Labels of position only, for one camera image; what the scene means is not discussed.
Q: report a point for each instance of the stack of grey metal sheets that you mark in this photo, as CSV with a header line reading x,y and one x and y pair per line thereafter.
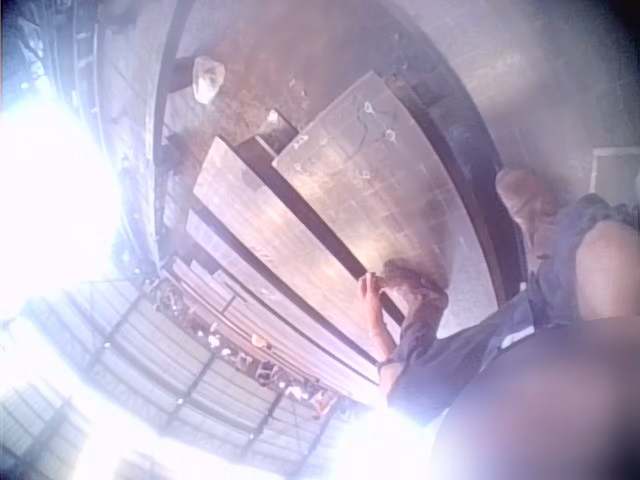
x,y
225,280

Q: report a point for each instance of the corrugated roof sheeting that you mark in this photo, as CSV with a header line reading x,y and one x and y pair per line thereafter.
x,y
165,370

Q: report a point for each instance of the row of scattered debris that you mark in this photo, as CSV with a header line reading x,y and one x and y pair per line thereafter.
x,y
235,345

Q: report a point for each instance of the person's left hand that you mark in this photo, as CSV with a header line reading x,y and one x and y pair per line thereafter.
x,y
371,300

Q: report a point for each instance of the dark steel edge beam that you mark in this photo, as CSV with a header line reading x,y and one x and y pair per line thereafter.
x,y
465,165

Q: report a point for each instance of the person's left fingers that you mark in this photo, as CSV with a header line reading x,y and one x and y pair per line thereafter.
x,y
365,287

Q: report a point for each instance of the small white scrap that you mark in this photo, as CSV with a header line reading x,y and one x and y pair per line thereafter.
x,y
273,117

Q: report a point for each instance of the dark steel tube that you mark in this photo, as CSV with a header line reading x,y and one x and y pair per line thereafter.
x,y
305,207

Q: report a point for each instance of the dark curved steel frame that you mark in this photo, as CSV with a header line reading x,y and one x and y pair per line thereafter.
x,y
162,125

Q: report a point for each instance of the large grey metal sheet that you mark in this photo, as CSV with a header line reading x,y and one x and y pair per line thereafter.
x,y
380,190

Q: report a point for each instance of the white framed panel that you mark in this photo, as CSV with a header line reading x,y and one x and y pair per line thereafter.
x,y
617,172

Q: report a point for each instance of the person's legs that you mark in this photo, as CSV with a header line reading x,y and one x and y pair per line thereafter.
x,y
606,270

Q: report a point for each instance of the white plastic bag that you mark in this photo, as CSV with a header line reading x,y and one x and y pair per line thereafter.
x,y
207,80

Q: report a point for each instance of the long grey metal sheet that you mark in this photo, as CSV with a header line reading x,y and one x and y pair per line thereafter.
x,y
260,210

